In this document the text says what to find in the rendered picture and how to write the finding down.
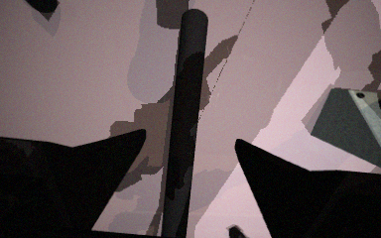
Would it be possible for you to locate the dark grey pipe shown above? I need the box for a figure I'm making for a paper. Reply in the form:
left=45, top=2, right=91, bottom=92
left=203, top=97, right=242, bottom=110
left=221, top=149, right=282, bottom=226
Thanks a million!
left=161, top=9, right=208, bottom=238

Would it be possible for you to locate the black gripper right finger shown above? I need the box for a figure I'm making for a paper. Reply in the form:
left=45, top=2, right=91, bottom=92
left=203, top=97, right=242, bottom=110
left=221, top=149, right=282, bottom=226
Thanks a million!
left=234, top=139, right=381, bottom=238

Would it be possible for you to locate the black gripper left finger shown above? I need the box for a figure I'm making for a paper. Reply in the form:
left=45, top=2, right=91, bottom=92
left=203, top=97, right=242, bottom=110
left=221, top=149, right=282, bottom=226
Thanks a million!
left=0, top=129, right=146, bottom=230

